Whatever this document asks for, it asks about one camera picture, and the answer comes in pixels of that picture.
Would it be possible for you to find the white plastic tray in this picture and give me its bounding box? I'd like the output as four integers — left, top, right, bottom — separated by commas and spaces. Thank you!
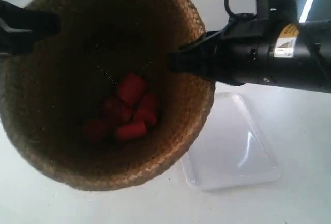
181, 92, 282, 191

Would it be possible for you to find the black cable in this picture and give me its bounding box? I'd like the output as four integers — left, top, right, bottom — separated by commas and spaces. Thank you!
223, 0, 241, 18

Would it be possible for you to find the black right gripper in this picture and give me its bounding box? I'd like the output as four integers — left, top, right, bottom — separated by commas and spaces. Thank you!
168, 14, 271, 86

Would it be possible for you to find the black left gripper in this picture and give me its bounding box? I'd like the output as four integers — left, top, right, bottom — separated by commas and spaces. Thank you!
1, 0, 61, 57

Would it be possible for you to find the red cylinder upright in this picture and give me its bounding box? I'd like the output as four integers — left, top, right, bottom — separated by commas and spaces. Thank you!
116, 72, 147, 107

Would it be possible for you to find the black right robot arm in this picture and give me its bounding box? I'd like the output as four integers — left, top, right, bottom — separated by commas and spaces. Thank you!
167, 0, 330, 93

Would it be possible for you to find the woven straw basket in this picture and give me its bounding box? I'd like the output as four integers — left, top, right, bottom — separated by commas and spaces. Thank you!
1, 0, 215, 191

